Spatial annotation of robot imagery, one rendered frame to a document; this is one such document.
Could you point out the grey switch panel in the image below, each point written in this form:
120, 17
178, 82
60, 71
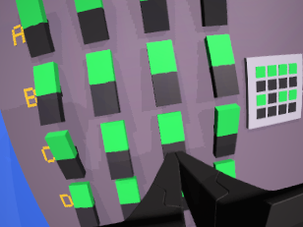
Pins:
95, 93

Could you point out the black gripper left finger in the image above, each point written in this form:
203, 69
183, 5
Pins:
162, 205

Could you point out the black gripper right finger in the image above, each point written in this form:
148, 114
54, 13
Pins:
218, 200

